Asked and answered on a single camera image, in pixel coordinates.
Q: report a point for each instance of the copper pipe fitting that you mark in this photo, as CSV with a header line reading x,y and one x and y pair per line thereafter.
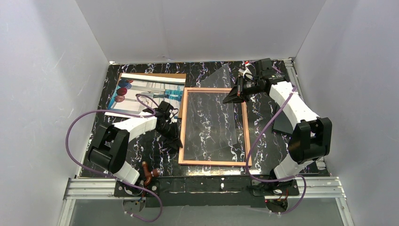
x,y
149,174

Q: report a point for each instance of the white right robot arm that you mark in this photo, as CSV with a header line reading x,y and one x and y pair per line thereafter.
x,y
288,169

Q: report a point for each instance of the aluminium front rail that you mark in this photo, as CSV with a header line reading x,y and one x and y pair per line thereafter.
x,y
103,189

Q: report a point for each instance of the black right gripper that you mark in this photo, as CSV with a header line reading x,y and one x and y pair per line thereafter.
x,y
244,88

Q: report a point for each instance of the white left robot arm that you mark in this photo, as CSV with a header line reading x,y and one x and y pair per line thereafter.
x,y
110,144

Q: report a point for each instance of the printed photo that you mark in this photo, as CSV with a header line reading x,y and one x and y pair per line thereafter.
x,y
140,93

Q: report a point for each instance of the aluminium rail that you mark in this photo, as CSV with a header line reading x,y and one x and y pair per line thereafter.
x,y
103,189
293,75

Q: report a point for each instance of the aluminium right side rail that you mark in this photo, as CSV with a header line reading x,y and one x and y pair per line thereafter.
x,y
293,75

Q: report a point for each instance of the brown backing board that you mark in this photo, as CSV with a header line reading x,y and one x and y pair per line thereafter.
x,y
181,103

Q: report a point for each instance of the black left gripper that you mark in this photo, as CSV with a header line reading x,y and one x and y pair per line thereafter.
x,y
170,131

